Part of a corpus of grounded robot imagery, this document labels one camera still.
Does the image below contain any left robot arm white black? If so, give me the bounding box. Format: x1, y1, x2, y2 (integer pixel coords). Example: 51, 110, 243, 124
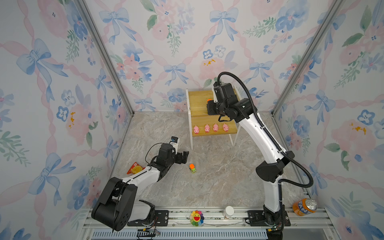
91, 143, 189, 232

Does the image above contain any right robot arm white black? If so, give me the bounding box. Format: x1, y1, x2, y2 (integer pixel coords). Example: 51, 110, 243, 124
207, 83, 289, 226

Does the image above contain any white-framed wooden two-tier shelf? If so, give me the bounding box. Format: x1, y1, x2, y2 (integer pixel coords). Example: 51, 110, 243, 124
186, 89, 241, 149

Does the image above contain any red yellow snack packet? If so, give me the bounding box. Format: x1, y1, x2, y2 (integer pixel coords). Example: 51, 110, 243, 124
127, 162, 144, 175

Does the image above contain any rainbow smiling flower toy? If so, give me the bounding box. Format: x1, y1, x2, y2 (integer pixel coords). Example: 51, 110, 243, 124
190, 210, 205, 227

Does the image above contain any white round knob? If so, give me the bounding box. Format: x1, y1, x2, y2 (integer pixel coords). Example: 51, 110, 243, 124
223, 206, 235, 219

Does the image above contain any orange soda can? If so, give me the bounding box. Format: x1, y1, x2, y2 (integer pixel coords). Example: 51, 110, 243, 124
293, 199, 318, 216

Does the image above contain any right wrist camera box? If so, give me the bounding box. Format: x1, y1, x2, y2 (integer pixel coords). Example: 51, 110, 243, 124
212, 82, 220, 103

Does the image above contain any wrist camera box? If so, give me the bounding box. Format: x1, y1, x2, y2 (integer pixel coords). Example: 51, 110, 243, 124
212, 82, 220, 103
170, 136, 179, 153

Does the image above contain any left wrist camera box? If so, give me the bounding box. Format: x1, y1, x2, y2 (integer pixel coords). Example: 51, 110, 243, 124
170, 136, 179, 153

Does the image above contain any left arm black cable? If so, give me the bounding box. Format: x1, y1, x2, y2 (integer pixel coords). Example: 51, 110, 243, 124
144, 142, 172, 167

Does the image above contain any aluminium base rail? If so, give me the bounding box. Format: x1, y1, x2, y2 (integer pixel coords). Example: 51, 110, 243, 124
78, 207, 340, 240

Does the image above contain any aluminium corner post left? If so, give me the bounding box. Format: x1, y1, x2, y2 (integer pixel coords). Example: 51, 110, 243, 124
74, 0, 134, 117

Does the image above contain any aluminium corner post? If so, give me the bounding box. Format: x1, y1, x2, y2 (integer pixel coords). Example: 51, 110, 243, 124
271, 0, 345, 117
74, 0, 134, 117

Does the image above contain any black corrugated cable conduit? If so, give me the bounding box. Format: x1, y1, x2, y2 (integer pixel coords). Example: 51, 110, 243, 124
217, 71, 314, 197

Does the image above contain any aluminium corner post right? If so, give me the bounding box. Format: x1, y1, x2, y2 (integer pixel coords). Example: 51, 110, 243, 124
271, 0, 345, 117

